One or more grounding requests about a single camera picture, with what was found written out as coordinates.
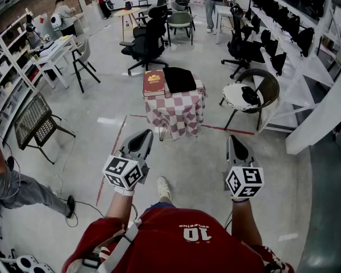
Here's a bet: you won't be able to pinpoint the black metal lattice chair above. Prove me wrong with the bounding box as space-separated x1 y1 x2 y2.
14 92 77 165

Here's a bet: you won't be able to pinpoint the person's right forearm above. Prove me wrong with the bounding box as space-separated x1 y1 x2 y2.
231 199 264 247

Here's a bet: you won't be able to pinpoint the grey chair black legs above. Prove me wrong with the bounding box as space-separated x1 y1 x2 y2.
70 37 102 94

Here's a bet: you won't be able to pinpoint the white desk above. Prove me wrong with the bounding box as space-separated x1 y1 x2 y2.
34 34 78 89

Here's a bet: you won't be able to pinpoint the white round seat cushion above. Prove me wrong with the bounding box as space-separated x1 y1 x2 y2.
222 82 264 112

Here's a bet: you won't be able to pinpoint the white shelving unit with boxes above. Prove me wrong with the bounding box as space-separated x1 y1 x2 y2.
0 9 46 142

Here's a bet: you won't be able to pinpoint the black office chair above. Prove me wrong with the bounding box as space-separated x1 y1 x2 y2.
221 4 267 79
132 0 171 39
119 3 170 76

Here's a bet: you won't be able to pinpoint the white round-window backpack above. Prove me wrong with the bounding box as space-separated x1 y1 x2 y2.
30 262 55 273
50 13 64 30
15 254 40 273

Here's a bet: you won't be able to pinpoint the dark wicker round chair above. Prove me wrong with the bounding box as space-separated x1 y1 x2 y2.
219 68 281 132

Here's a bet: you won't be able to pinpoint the table with checkered tablecloth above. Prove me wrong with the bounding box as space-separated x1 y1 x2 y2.
143 74 208 142

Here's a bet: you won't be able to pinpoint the person's white shoe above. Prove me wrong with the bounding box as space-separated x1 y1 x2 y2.
156 176 172 201

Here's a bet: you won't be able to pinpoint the grey-green chair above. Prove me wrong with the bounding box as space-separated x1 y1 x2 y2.
167 11 196 46

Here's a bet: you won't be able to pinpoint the red book gold emblem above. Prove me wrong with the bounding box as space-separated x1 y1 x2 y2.
143 69 166 97

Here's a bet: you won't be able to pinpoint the white wristband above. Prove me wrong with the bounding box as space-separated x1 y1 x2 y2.
115 186 136 196

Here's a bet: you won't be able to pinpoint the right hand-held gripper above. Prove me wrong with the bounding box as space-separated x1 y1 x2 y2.
223 135 265 199

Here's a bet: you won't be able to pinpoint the white refrigerator red sticker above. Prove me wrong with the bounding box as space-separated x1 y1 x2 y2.
34 14 57 41

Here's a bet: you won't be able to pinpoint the person's blue shorts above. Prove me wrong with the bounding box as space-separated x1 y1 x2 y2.
143 202 176 210

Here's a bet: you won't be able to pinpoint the rows of black bags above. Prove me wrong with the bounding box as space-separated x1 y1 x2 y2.
246 0 327 76

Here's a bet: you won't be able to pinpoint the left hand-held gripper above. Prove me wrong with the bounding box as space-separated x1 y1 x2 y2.
102 129 155 192

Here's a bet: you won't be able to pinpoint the round wooden table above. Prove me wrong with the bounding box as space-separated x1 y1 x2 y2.
113 7 142 41

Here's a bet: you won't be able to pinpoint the white table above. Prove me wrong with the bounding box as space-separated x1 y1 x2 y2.
214 4 235 45

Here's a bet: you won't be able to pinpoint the black cloth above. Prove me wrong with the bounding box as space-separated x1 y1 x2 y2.
162 66 206 99

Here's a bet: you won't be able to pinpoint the person's left forearm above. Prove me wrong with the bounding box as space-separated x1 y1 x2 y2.
104 191 135 230

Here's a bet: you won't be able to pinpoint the person's red jersey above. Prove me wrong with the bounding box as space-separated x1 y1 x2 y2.
61 202 295 273

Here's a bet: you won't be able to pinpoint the white slanted beam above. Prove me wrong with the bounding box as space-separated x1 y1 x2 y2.
285 64 341 156

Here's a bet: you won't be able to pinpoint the white shoulder strap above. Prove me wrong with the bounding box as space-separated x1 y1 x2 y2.
101 219 143 273

